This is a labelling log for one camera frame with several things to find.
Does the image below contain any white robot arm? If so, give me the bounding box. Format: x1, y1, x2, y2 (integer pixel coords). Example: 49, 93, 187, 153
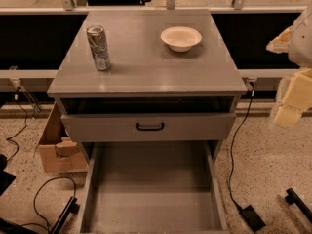
266, 5, 312, 130

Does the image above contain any white bowl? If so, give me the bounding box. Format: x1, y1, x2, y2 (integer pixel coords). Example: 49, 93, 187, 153
161, 26, 202, 53

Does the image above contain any black stand leg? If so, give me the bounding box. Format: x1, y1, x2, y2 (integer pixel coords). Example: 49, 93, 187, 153
285, 188, 312, 223
50, 196, 79, 234

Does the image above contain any black left floor cable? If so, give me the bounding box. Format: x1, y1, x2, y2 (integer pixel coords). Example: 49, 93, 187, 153
19, 176, 78, 233

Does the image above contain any black power adapter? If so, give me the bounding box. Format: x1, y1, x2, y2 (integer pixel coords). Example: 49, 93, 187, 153
241, 205, 265, 232

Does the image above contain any black stand leg right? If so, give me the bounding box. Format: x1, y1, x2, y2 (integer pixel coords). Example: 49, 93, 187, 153
285, 188, 312, 223

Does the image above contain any black drawer handle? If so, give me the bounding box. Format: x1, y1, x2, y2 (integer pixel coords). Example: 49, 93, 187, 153
136, 122, 165, 132

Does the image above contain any cardboard box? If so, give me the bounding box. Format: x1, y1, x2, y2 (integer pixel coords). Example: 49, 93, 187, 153
37, 104, 88, 173

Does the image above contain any black left wall cable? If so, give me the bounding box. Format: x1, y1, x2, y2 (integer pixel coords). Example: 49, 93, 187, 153
5, 85, 29, 163

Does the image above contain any black stand leg left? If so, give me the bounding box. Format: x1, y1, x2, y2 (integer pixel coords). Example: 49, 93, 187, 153
50, 196, 79, 234

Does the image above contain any grey drawer cabinet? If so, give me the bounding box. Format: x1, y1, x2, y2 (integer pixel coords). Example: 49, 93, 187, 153
48, 10, 246, 153

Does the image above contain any black right power cable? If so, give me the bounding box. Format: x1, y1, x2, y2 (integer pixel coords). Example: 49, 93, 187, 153
227, 88, 255, 210

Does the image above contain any grey top drawer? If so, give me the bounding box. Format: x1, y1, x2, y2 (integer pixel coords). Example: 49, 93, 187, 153
61, 113, 236, 142

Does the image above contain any metal railing frame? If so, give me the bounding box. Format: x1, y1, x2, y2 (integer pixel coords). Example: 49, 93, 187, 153
0, 0, 312, 119

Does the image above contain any silver redbull can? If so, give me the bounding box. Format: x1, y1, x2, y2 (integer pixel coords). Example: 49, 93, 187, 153
87, 25, 110, 71

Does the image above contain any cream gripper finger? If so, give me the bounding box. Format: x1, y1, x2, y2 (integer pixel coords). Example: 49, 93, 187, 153
272, 68, 312, 129
266, 26, 292, 54

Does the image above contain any grey open middle drawer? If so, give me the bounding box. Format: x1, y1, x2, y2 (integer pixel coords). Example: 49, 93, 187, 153
76, 141, 230, 234

